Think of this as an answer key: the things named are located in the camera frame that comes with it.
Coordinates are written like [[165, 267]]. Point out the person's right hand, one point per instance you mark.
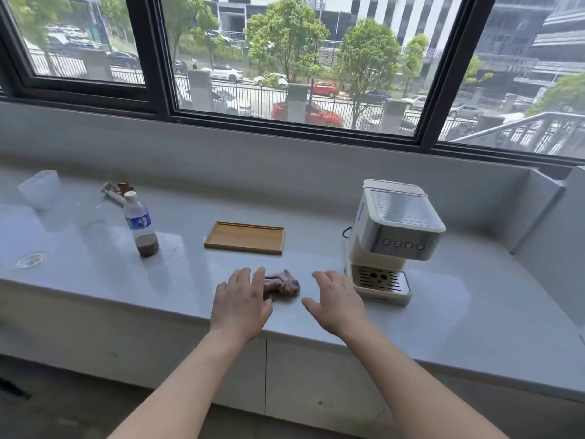
[[340, 310]]

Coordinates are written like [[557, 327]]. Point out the person's left hand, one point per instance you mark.
[[237, 310]]

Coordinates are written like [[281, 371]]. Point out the person's right little finger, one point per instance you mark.
[[357, 297]]

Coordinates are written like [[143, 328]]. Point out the person's left thumb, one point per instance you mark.
[[268, 309]]

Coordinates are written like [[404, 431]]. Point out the person's right middle finger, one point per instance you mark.
[[333, 279]]

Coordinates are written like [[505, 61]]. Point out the person's right thumb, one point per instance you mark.
[[310, 308]]

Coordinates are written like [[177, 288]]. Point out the person's left little finger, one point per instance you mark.
[[221, 290]]

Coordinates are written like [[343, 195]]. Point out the person's left middle finger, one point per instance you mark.
[[245, 278]]

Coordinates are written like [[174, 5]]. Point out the person's left forearm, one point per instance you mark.
[[183, 393]]

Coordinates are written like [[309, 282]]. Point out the person's right forearm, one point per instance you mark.
[[411, 388]]

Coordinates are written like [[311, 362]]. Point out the crumpled pinkish brown cloth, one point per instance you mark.
[[284, 286]]

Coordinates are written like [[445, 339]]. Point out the wooden tray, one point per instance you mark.
[[244, 237]]

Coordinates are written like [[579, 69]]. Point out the white counter cabinet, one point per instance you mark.
[[297, 374]]

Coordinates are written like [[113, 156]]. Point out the cream espresso machine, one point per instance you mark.
[[393, 233]]

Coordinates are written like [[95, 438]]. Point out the plastic bottle with brown liquid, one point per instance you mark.
[[141, 228]]

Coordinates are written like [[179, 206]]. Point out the small brown tamper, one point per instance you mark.
[[125, 186]]

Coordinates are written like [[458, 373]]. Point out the metal portafilter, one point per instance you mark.
[[112, 192]]

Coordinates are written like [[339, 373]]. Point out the large red car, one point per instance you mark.
[[320, 115]]

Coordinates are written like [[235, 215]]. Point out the white car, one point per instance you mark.
[[228, 101], [226, 73]]

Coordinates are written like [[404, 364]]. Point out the small red car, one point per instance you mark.
[[324, 88]]

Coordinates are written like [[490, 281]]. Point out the round metal sink drain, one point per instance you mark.
[[31, 260]]

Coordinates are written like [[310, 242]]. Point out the translucent plastic container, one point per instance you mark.
[[40, 189]]

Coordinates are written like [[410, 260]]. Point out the green tree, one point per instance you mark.
[[368, 54], [288, 36]]

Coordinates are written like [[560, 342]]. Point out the metal handrail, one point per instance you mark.
[[516, 125]]

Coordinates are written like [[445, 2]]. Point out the black window frame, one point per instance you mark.
[[155, 63]]

